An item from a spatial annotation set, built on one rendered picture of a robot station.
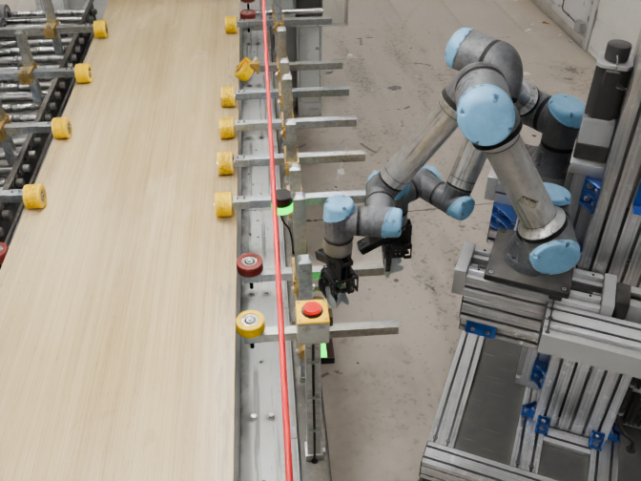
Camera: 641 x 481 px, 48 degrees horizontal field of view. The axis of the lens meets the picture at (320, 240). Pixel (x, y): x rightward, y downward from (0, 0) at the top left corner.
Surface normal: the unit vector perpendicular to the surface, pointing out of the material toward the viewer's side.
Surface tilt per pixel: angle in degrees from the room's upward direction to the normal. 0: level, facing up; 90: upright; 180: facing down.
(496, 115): 83
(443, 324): 0
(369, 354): 0
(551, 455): 0
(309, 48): 90
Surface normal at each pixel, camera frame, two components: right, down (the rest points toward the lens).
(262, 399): 0.00, -0.78
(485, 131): -0.15, 0.52
